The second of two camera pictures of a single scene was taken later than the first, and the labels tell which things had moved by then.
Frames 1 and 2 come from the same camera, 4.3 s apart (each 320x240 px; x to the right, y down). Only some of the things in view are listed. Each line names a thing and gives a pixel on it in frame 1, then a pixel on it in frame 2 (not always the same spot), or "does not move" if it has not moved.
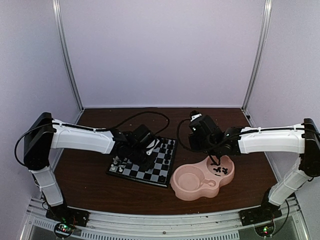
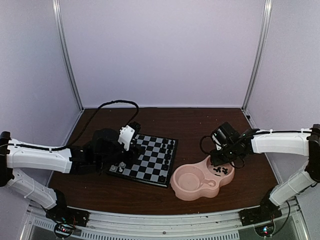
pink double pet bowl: (194, 181) does not move
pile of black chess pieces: (224, 170) does not move
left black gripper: (146, 166) -> (134, 154)
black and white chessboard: (164, 151) does not move
